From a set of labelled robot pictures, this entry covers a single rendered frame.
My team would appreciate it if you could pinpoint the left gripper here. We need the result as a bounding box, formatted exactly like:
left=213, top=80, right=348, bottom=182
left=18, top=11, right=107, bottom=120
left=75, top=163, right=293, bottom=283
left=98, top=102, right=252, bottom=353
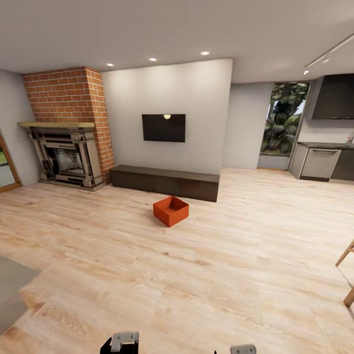
left=100, top=338, right=138, bottom=354

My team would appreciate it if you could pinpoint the storage box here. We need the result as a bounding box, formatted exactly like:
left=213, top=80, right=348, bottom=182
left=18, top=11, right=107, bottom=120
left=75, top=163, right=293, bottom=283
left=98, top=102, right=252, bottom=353
left=153, top=196, right=189, bottom=228

